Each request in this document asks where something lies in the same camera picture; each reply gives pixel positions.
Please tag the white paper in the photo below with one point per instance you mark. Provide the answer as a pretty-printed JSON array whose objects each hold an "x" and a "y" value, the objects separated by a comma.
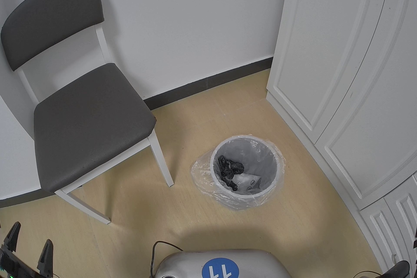
[{"x": 247, "y": 182}]

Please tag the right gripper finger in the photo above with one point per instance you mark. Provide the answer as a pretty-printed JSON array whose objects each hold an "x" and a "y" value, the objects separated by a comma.
[{"x": 415, "y": 239}]

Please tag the grey padded white chair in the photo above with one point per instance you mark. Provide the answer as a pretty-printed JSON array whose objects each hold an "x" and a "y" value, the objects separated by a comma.
[{"x": 91, "y": 120}]

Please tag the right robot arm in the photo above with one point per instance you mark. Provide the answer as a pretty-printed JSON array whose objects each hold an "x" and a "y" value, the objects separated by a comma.
[{"x": 400, "y": 268}]

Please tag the white trash bin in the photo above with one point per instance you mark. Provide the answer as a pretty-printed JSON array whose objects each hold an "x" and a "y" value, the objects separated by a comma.
[{"x": 228, "y": 143}]

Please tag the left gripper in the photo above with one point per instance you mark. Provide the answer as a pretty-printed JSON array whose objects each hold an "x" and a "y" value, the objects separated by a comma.
[{"x": 13, "y": 265}]

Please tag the clear plastic bag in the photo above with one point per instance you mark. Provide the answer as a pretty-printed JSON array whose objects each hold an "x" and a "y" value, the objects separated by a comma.
[{"x": 202, "y": 179}]

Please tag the black plastic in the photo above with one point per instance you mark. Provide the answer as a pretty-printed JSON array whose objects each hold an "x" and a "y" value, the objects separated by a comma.
[{"x": 228, "y": 167}]

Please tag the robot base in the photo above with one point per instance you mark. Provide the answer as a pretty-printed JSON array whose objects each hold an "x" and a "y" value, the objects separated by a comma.
[{"x": 195, "y": 263}]

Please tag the white wardrobe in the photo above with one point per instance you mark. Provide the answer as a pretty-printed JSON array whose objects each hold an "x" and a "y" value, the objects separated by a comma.
[{"x": 325, "y": 42}]

